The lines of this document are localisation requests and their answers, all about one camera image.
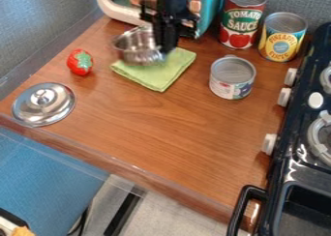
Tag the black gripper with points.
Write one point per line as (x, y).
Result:
(166, 30)

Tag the silver pot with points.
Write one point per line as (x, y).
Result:
(138, 48)

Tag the green cloth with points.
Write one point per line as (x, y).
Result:
(159, 70)

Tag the toy microwave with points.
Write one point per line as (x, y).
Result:
(129, 4)

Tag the red tomato sauce can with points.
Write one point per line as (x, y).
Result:
(240, 19)

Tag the white short can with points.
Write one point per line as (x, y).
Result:
(231, 78)

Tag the red toy strawberry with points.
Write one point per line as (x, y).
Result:
(80, 62)

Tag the yellow pineapple can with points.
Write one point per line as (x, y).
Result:
(281, 37)

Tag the silver lid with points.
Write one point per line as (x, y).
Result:
(43, 104)

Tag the toy stove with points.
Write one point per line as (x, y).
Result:
(297, 149)

